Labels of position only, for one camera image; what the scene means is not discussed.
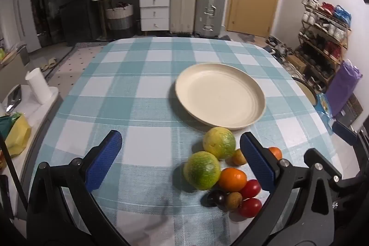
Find yellow plastic bag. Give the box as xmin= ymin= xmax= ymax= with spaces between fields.
xmin=0 ymin=113 xmax=32 ymax=159

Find green yellow citrus fruit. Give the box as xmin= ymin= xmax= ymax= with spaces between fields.
xmin=184 ymin=151 xmax=221 ymax=190
xmin=202 ymin=127 xmax=236 ymax=160

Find white dresser with drawers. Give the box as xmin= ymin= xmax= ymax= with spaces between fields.
xmin=91 ymin=0 xmax=170 ymax=39

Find teal checkered tablecloth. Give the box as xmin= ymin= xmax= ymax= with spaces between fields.
xmin=29 ymin=37 xmax=343 ymax=246

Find cream round plate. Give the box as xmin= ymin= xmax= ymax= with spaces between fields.
xmin=175 ymin=63 xmax=266 ymax=130

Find shoes on floor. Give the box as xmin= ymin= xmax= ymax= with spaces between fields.
xmin=264 ymin=36 xmax=290 ymax=62

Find woven laundry basket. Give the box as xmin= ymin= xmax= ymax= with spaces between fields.
xmin=105 ymin=3 xmax=134 ymax=39

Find white paper towel roll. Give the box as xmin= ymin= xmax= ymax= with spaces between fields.
xmin=25 ymin=67 xmax=51 ymax=105

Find purple bag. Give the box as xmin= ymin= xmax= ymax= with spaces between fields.
xmin=328 ymin=61 xmax=363 ymax=117

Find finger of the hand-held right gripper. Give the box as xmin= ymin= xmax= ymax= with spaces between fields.
xmin=331 ymin=121 xmax=369 ymax=180

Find wooden shoe rack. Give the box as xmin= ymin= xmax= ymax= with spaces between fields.
xmin=296 ymin=0 xmax=353 ymax=92

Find orange tangerine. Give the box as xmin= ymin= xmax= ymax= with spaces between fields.
xmin=217 ymin=167 xmax=248 ymax=192
xmin=268 ymin=147 xmax=282 ymax=160

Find pair of slippers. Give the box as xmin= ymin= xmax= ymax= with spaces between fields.
xmin=40 ymin=58 xmax=59 ymax=73

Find small brown round fruit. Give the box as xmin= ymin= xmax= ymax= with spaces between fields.
xmin=232 ymin=148 xmax=247 ymax=166
xmin=225 ymin=192 xmax=243 ymax=211

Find patterned floor rug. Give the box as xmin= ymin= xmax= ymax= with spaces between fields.
xmin=48 ymin=42 xmax=111 ymax=98

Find cardboard box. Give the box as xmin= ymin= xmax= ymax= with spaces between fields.
xmin=285 ymin=54 xmax=307 ymax=74

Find beige hard suitcase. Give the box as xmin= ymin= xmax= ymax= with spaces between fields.
xmin=169 ymin=0 xmax=198 ymax=34

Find patterned flat box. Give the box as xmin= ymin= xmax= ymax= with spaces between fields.
xmin=335 ymin=94 xmax=363 ymax=128

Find dark purple plum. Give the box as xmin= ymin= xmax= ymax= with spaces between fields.
xmin=208 ymin=190 xmax=228 ymax=210

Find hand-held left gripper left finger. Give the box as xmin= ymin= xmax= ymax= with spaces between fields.
xmin=26 ymin=130 xmax=123 ymax=246

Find silver hard suitcase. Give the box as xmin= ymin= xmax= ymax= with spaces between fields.
xmin=195 ymin=0 xmax=227 ymax=38

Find red tomato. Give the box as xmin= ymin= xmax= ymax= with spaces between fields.
xmin=239 ymin=198 xmax=262 ymax=218
xmin=240 ymin=179 xmax=262 ymax=199

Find black cable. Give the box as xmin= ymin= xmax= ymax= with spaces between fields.
xmin=0 ymin=135 xmax=27 ymax=205

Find blue packet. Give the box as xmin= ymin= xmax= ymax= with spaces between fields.
xmin=315 ymin=93 xmax=333 ymax=120

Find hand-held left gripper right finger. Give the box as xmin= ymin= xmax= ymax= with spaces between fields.
xmin=240 ymin=132 xmax=342 ymax=246

